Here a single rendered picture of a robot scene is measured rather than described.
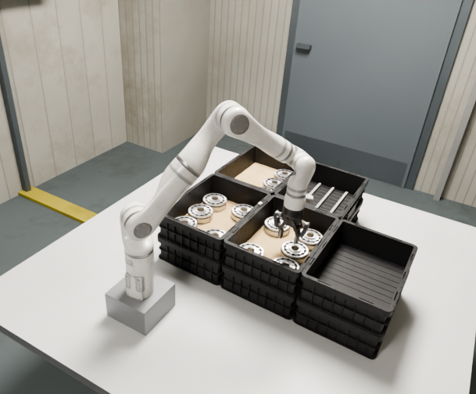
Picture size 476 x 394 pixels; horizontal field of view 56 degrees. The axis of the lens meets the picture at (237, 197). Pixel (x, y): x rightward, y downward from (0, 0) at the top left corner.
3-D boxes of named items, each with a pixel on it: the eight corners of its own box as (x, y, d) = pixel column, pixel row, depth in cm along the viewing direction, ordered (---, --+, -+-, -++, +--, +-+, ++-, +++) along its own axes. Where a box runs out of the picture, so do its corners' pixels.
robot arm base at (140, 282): (146, 302, 146) (144, 262, 137) (122, 293, 148) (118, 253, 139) (160, 284, 153) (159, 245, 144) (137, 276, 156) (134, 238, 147)
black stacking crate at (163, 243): (218, 289, 168) (220, 265, 162) (155, 259, 180) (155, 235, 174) (266, 238, 198) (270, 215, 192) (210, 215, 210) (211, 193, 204)
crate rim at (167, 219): (220, 246, 157) (221, 241, 156) (155, 217, 169) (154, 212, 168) (271, 198, 187) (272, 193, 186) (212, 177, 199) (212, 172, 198)
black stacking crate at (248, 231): (294, 300, 150) (298, 275, 144) (220, 266, 162) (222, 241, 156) (334, 242, 180) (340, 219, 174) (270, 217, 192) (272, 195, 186)
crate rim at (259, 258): (298, 280, 145) (299, 274, 144) (221, 246, 157) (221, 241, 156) (339, 223, 175) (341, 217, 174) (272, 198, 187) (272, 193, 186)
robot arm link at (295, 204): (313, 200, 162) (316, 185, 159) (301, 214, 153) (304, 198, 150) (291, 192, 165) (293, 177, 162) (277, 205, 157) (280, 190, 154)
